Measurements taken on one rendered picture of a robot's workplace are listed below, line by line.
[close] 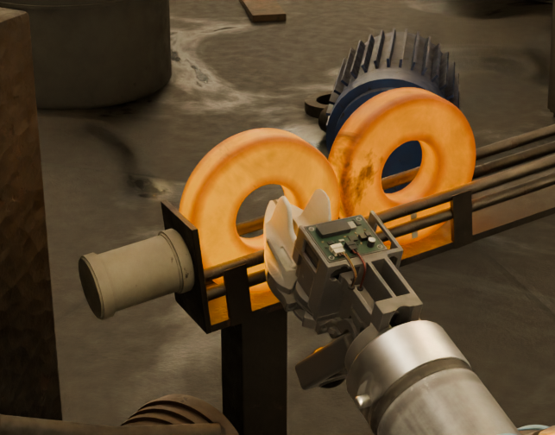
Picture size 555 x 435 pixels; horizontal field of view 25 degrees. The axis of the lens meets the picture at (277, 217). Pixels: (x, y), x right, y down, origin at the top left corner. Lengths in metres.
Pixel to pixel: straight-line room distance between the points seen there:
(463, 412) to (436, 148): 0.38
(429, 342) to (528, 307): 1.59
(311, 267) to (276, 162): 0.16
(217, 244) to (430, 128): 0.24
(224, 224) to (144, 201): 1.85
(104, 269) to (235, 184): 0.14
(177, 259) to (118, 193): 1.91
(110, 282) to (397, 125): 0.31
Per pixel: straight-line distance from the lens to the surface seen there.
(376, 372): 0.95
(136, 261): 1.12
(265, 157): 1.14
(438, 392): 0.93
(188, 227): 1.11
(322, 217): 1.09
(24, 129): 1.25
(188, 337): 2.40
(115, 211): 2.94
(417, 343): 0.95
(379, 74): 2.81
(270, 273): 1.06
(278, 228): 1.09
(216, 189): 1.12
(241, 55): 4.08
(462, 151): 1.25
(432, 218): 1.23
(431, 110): 1.21
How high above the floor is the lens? 1.18
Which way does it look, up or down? 24 degrees down
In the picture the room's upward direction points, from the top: straight up
